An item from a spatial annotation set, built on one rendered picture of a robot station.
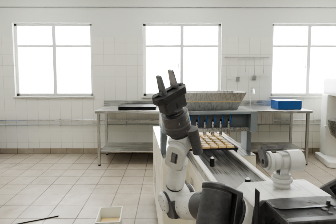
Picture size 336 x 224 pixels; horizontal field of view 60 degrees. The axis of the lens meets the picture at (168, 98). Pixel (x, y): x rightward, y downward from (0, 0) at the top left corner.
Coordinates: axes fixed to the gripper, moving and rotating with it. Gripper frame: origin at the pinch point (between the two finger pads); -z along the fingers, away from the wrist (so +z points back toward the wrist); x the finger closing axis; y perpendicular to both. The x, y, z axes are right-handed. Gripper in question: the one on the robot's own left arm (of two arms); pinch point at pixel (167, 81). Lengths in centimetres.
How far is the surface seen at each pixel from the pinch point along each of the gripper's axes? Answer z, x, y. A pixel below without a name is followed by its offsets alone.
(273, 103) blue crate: 217, 331, -192
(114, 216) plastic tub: 176, 9, -158
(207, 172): 79, 36, -35
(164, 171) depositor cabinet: 104, 37, -86
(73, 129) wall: 197, 67, -429
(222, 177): 89, 46, -35
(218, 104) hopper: 72, 92, -75
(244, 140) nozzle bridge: 109, 105, -65
